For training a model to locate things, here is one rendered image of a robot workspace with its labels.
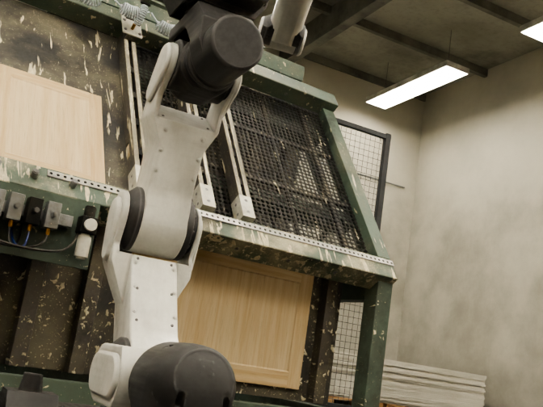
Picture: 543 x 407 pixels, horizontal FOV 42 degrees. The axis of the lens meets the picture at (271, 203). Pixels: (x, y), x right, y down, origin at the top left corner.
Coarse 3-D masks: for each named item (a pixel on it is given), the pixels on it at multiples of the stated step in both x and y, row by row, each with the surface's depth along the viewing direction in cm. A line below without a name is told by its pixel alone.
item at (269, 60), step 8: (104, 0) 385; (112, 0) 388; (120, 0) 390; (128, 0) 393; (136, 0) 395; (152, 8) 400; (160, 8) 403; (144, 16) 397; (152, 16) 400; (160, 16) 402; (168, 16) 405; (264, 56) 437; (272, 56) 441; (264, 64) 437; (272, 64) 440; (280, 64) 443; (288, 64) 447; (296, 64) 450; (280, 72) 443; (288, 72) 446; (296, 72) 449
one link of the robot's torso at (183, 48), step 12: (180, 48) 150; (180, 60) 149; (180, 72) 150; (168, 84) 152; (180, 84) 151; (192, 84) 149; (180, 96) 156; (192, 96) 155; (204, 96) 154; (216, 96) 154
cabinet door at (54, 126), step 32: (0, 64) 287; (0, 96) 274; (32, 96) 284; (64, 96) 295; (96, 96) 306; (0, 128) 262; (32, 128) 272; (64, 128) 282; (96, 128) 292; (32, 160) 260; (64, 160) 270; (96, 160) 279
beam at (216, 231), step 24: (0, 168) 245; (24, 168) 251; (72, 192) 256; (96, 192) 262; (216, 240) 286; (240, 240) 289; (264, 240) 297; (288, 240) 306; (264, 264) 304; (288, 264) 307; (312, 264) 310; (336, 264) 314; (360, 264) 323; (384, 264) 333
